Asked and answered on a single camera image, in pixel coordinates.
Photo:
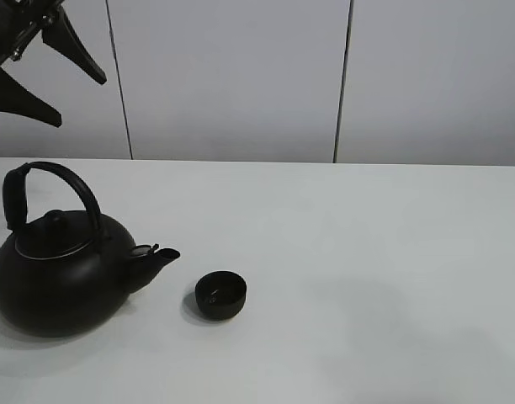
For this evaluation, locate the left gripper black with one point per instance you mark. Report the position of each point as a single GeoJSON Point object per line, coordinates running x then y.
{"type": "Point", "coordinates": [20, 22]}

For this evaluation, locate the black round teapot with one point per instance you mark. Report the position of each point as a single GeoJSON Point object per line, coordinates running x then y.
{"type": "Point", "coordinates": [68, 271]}

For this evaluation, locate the small black teacup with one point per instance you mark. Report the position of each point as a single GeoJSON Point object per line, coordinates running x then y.
{"type": "Point", "coordinates": [220, 295]}

